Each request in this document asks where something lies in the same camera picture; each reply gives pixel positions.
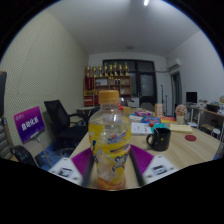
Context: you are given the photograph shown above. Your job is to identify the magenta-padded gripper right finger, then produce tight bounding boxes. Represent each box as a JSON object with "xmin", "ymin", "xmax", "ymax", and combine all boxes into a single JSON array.
[{"xmin": 129, "ymin": 144, "xmax": 179, "ymax": 187}]

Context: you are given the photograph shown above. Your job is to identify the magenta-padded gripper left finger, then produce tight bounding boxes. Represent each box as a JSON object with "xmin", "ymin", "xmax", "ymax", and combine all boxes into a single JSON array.
[{"xmin": 48, "ymin": 147, "xmax": 98, "ymax": 188}]

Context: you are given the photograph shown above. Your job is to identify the yellow-labelled clear drink bottle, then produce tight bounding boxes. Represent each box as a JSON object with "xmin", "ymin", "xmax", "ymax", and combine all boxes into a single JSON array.
[{"xmin": 88, "ymin": 89, "xmax": 133, "ymax": 191}]

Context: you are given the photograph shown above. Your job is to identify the black mug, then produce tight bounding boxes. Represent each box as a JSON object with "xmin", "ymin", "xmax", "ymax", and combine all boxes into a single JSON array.
[{"xmin": 145, "ymin": 127, "xmax": 172, "ymax": 152}]

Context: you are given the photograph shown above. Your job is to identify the flat round red coaster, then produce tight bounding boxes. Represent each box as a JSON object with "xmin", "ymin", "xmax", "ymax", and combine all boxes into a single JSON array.
[{"xmin": 184, "ymin": 134, "xmax": 198, "ymax": 142}]

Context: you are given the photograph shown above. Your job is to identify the white printed document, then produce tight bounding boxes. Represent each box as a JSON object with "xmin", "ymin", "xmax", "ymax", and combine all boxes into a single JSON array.
[{"xmin": 130, "ymin": 121, "xmax": 153, "ymax": 136}]

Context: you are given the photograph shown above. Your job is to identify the red-tipped white stick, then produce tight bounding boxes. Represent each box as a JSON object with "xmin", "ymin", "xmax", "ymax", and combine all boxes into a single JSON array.
[{"xmin": 148, "ymin": 121, "xmax": 160, "ymax": 135}]

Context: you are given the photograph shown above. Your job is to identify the pale yellow notepad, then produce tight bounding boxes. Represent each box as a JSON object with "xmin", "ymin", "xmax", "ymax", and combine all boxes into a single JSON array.
[{"xmin": 169, "ymin": 123, "xmax": 194, "ymax": 135}]

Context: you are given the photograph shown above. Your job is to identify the black office chair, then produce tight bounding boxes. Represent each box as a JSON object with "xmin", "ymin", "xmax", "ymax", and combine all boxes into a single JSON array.
[{"xmin": 43, "ymin": 99, "xmax": 89, "ymax": 151}]

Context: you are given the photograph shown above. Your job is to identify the blue red printed book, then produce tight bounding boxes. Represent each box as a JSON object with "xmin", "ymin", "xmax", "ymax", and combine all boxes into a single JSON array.
[{"xmin": 141, "ymin": 116, "xmax": 162, "ymax": 125}]

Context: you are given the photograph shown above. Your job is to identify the pink package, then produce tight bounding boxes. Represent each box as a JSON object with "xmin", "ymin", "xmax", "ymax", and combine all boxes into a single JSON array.
[{"xmin": 134, "ymin": 110, "xmax": 154, "ymax": 118}]

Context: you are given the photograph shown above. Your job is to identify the purple sign board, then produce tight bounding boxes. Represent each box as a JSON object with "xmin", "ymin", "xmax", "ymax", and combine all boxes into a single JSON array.
[{"xmin": 13, "ymin": 105, "xmax": 46, "ymax": 144}]

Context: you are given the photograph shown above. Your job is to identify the orange box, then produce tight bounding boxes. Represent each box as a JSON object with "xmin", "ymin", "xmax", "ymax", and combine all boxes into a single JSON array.
[{"xmin": 154, "ymin": 103, "xmax": 165, "ymax": 118}]

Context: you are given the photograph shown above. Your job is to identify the pink flowers in vase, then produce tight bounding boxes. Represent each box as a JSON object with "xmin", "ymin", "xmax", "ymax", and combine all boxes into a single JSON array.
[{"xmin": 175, "ymin": 103, "xmax": 188, "ymax": 125}]

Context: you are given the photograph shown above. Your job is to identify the white round stool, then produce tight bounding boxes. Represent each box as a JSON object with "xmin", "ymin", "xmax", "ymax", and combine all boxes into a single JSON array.
[{"xmin": 210, "ymin": 127, "xmax": 223, "ymax": 140}]

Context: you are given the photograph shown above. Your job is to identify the yellow gift box red ribbon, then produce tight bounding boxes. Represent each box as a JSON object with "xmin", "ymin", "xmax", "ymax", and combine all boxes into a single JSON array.
[{"xmin": 122, "ymin": 105, "xmax": 132, "ymax": 116}]

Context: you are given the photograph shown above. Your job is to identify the black computer monitor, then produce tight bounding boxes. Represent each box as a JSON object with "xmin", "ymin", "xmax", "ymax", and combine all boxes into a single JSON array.
[{"xmin": 185, "ymin": 91, "xmax": 198, "ymax": 104}]

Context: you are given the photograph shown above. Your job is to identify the dark glass door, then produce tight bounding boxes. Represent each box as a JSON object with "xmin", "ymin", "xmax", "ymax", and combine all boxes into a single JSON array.
[{"xmin": 102, "ymin": 59, "xmax": 158, "ymax": 108}]

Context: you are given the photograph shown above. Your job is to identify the wooden shelf unit with trophies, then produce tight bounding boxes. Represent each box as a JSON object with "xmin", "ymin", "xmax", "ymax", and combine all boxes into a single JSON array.
[{"xmin": 83, "ymin": 62, "xmax": 133, "ymax": 107}]

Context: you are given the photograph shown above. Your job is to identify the long wooden wall desk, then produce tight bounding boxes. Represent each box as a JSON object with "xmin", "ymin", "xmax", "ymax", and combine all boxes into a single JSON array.
[{"xmin": 185, "ymin": 102, "xmax": 224, "ymax": 134}]

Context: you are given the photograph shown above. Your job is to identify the white wall air conditioner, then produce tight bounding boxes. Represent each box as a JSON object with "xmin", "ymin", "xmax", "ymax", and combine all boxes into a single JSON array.
[{"xmin": 167, "ymin": 58, "xmax": 183, "ymax": 72}]

